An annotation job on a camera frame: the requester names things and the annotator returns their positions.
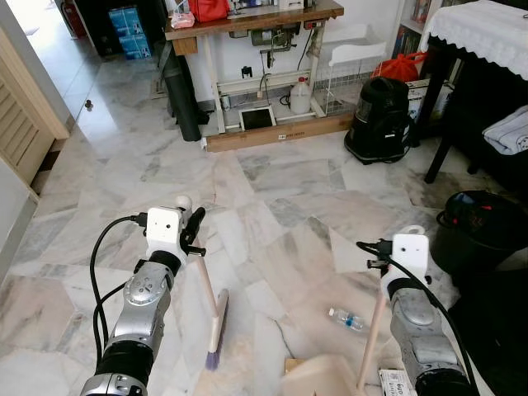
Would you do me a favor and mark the wooden handled broom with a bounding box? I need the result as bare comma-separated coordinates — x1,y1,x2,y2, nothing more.
175,196,230,370

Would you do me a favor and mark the beige long handled dustpan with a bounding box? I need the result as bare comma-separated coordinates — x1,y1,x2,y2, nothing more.
283,224,427,396

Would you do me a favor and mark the clear plastic water bottle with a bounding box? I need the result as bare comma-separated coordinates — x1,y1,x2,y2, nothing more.
328,308,369,333

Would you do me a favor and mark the black rolled mat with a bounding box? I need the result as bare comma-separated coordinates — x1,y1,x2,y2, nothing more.
160,53,204,144

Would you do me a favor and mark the white framed tablet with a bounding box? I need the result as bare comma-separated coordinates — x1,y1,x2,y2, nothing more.
238,105,278,132

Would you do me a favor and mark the white printed small box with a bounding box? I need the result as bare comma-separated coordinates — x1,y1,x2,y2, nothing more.
379,368,414,396

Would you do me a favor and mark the black canister vacuum cleaner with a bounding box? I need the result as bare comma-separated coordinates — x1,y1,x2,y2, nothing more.
344,76,418,165

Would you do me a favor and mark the black fabric bundle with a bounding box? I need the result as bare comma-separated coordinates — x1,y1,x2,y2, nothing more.
448,268,528,396

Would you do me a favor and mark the white plastic jug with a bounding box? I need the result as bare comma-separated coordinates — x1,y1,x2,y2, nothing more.
289,76,315,116

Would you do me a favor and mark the black table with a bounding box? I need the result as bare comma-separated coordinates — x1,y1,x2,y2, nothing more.
415,37,528,195

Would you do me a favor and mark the folded grey towel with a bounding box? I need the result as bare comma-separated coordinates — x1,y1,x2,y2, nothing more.
482,105,528,157

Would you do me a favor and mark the red plastic bag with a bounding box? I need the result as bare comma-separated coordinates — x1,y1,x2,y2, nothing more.
375,51,427,83

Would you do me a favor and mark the blue carton box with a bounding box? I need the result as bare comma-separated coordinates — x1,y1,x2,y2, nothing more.
119,33,152,61
107,7,146,35

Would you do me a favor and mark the light wooden louvred door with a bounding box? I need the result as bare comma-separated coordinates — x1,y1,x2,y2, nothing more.
0,26,73,187

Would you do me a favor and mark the pink small packet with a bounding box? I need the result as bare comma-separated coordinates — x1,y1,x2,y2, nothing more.
169,9,197,31

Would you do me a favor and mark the wooden top sewing workbench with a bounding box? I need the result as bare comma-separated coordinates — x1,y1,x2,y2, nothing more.
163,0,347,153

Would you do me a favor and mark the red cloth bag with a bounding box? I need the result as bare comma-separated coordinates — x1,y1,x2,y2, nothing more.
188,0,233,22

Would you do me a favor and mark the red fire extinguisher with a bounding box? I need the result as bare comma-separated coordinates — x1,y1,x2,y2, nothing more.
61,0,88,39

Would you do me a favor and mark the white lace tablecloth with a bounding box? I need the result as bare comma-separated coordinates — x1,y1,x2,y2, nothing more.
419,0,528,81

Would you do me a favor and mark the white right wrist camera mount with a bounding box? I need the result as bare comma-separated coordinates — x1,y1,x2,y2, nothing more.
392,233,431,281

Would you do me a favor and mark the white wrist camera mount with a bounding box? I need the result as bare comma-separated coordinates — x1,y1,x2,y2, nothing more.
146,206,187,250
392,233,431,281

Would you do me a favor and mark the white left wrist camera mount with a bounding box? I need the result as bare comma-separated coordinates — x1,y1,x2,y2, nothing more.
146,206,187,250

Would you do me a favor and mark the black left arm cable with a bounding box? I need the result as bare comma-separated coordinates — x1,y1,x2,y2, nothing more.
88,212,149,351

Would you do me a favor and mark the white wire rack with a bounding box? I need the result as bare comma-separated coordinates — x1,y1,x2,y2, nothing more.
317,40,389,117

